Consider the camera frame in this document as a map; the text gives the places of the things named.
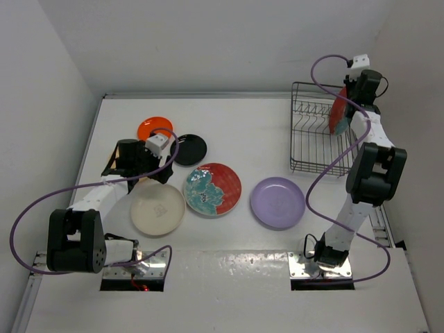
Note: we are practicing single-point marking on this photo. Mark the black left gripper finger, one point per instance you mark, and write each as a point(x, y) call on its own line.
point(165, 172)
point(132, 183)

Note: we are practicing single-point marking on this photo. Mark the black glossy plate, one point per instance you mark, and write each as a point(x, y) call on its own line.
point(192, 150)

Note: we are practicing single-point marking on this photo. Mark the cream bear plate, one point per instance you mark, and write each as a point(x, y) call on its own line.
point(156, 209)

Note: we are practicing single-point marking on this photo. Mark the red teal floral plate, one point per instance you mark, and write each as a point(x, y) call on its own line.
point(338, 122)
point(212, 189)

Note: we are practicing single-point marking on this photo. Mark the orange plate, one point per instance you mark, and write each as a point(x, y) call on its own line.
point(155, 125)

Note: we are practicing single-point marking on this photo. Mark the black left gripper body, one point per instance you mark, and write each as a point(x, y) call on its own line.
point(147, 159)

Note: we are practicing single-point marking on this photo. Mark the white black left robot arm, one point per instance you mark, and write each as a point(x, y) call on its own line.
point(76, 240)

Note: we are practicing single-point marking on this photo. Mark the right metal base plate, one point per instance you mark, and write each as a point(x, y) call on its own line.
point(301, 268)

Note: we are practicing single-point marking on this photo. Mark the black wire dish rack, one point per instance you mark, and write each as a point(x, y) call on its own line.
point(312, 146)

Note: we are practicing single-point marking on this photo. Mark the tan bear plate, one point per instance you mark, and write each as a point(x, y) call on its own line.
point(113, 158)

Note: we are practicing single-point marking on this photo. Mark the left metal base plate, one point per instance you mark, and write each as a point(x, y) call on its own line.
point(152, 268)

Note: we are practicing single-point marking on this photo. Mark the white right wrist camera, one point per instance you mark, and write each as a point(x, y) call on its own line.
point(359, 63)

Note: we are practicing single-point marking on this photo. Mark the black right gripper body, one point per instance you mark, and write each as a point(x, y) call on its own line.
point(351, 85)

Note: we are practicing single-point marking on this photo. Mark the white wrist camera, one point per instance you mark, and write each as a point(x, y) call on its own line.
point(359, 63)
point(157, 143)

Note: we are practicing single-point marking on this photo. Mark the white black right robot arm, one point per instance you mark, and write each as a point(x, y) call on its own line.
point(376, 170)

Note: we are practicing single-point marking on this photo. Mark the metal base plate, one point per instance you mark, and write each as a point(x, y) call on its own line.
point(152, 268)
point(301, 268)

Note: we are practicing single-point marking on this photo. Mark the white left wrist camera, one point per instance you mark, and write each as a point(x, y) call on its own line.
point(157, 143)

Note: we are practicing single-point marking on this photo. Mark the lavender plastic plate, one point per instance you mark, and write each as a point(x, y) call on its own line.
point(278, 203)

